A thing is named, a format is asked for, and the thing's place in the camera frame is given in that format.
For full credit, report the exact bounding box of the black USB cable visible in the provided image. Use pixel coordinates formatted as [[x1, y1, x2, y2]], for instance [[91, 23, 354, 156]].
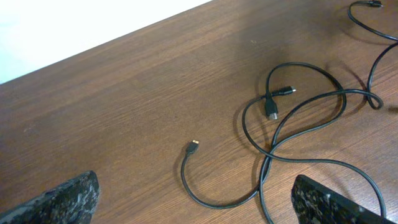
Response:
[[180, 62, 384, 210], [241, 0, 398, 224]]

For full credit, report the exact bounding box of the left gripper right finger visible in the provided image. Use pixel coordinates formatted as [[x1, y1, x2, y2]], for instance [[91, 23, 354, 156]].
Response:
[[291, 175, 395, 224]]

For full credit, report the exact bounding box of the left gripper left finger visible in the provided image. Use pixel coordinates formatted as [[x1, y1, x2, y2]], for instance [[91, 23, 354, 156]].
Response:
[[1, 170, 100, 224]]

